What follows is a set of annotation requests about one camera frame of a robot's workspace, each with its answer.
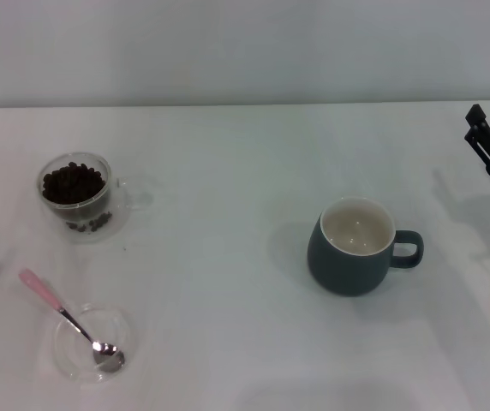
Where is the dark green ceramic mug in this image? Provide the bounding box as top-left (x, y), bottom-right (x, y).
top-left (307, 195), bottom-right (425, 297)

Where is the pink-handled metal spoon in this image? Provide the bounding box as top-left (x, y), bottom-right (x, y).
top-left (18, 268), bottom-right (126, 372)

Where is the pile of coffee beans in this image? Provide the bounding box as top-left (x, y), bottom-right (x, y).
top-left (41, 161), bottom-right (105, 206)

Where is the clear glass saucer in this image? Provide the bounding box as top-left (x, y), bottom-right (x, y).
top-left (52, 301), bottom-right (137, 384)

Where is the clear double-wall glass cup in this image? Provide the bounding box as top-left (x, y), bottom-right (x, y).
top-left (36, 152), bottom-right (154, 245)

